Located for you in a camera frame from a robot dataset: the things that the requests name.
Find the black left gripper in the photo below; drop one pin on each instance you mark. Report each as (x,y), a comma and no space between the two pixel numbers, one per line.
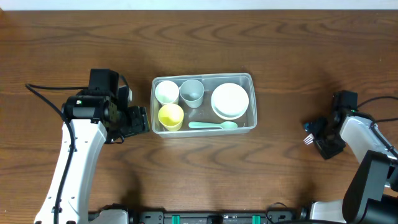
(138,120)

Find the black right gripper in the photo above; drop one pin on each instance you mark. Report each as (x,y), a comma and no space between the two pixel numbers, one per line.
(325,144)

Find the pink plastic fork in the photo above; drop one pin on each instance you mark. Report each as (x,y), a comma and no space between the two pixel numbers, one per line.
(309,139)

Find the yellow plastic cup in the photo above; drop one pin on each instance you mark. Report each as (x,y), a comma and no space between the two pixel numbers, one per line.
(171,116)

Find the cream plastic cup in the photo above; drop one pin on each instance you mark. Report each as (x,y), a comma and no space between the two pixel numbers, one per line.
(167,92)

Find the grey plastic cup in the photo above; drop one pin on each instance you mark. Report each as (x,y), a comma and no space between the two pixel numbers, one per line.
(192,93)

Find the clear plastic container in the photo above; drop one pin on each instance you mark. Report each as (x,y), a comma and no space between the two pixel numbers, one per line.
(204,113)

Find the mint green plastic spoon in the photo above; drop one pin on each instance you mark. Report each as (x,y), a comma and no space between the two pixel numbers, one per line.
(223,125)

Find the yellow plastic bowl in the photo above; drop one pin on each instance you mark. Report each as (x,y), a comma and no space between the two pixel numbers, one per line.
(226,116)

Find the white plastic bowl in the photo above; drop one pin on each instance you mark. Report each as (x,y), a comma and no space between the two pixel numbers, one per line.
(230,98)

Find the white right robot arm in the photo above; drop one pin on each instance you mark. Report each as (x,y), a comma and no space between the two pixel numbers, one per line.
(364,200)

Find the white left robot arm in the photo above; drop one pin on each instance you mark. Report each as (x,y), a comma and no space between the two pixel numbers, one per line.
(98,114)

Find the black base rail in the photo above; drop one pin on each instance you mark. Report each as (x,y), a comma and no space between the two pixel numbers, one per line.
(158,217)

